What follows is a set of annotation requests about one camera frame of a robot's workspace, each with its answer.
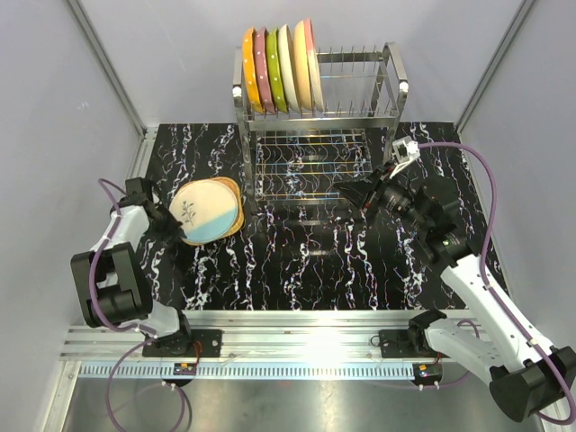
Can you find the black marble pattern mat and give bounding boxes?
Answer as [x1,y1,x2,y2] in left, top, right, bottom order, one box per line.
[137,123,486,311]

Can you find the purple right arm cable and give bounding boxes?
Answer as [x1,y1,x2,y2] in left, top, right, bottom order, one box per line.
[373,142,576,424]

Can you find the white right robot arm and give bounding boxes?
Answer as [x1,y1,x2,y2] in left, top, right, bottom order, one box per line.
[333,168,575,422]

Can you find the cream plate with drawing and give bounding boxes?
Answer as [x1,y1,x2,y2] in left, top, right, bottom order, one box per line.
[277,24,301,113]

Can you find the upper woven wicker tray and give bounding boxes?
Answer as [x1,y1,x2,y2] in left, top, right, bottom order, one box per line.
[182,175,247,247]

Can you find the orange dotted plate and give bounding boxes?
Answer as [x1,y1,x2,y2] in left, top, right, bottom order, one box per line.
[241,27,265,114]

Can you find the aluminium rail frame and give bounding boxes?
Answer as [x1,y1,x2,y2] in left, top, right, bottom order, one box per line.
[58,125,576,432]

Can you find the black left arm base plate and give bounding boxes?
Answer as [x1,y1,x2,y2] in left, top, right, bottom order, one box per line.
[142,328,222,358]

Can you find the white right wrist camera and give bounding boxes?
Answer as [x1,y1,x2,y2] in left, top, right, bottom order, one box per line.
[391,137,420,178]

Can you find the tan plate with bear drawing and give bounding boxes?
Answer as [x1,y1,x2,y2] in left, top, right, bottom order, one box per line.
[293,21,312,111]

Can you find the pink and cream plate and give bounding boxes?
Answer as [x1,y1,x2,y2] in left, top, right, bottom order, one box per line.
[304,18,325,113]

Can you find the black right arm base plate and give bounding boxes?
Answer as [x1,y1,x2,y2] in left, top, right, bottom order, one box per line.
[378,329,437,358]

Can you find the stainless steel dish rack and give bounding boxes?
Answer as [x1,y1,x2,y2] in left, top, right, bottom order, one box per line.
[232,41,410,212]

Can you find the pink dotted plate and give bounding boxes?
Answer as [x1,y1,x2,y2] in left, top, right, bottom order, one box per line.
[254,27,276,113]

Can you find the blue and cream plate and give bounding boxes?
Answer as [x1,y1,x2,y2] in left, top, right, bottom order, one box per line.
[168,180,239,244]

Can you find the yellow-green dotted plate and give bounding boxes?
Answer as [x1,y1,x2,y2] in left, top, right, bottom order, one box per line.
[265,28,289,113]

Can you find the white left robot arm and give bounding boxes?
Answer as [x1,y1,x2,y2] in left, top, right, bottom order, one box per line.
[70,177,194,357]

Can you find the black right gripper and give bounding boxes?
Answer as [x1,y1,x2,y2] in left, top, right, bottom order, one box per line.
[333,160,432,234]

